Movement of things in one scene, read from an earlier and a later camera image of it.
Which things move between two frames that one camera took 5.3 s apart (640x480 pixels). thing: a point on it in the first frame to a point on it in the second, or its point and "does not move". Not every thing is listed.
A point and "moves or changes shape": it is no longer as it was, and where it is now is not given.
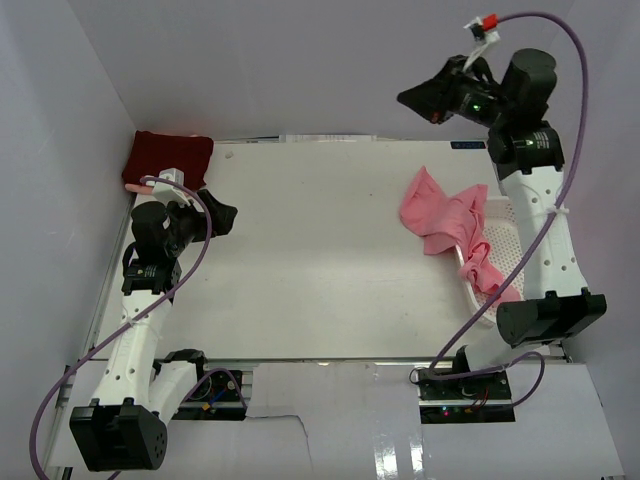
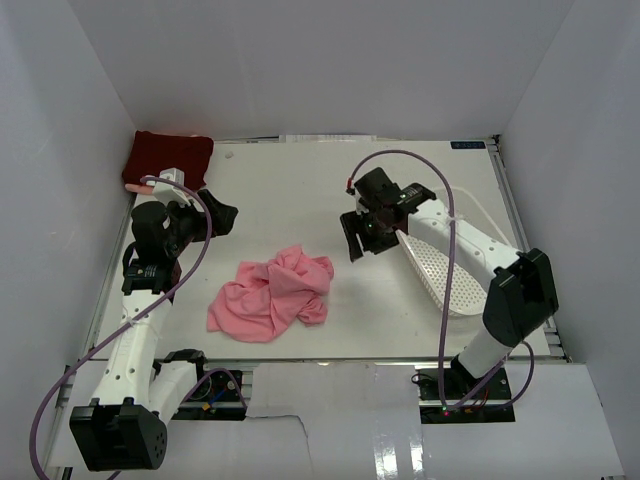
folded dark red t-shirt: x=154 y=152 does not move
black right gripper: x=442 y=95 to x=364 y=228
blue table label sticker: x=468 y=145 does not move
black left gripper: x=201 y=220 does not move
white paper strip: x=327 y=137 does not move
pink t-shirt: x=455 y=219 moves or changes shape
